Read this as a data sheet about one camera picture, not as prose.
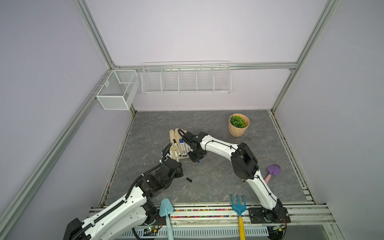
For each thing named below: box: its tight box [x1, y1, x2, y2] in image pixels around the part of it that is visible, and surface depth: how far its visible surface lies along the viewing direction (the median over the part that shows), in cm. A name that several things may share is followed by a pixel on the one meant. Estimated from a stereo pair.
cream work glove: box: [169, 128, 190, 160], surface depth 101 cm
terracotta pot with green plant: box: [228, 113, 250, 138], surface depth 101 cm
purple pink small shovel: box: [264, 164, 281, 184], surface depth 89 cm
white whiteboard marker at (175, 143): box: [173, 138, 182, 157], surface depth 101 cm
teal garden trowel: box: [159, 198, 174, 240], surface depth 75 cm
